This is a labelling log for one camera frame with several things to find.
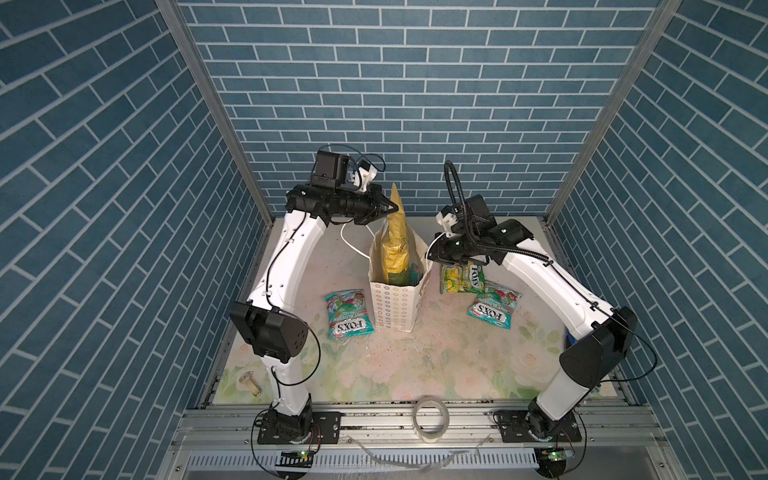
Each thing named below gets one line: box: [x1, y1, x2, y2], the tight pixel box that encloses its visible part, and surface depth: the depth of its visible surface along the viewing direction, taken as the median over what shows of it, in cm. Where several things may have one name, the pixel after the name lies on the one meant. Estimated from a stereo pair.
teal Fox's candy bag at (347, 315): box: [324, 289, 375, 340], surface depth 92 cm
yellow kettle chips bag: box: [381, 183, 409, 282], surface depth 72 cm
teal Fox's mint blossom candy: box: [466, 280, 522, 330], surface depth 95 cm
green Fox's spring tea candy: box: [440, 262, 486, 294], surface depth 101 cm
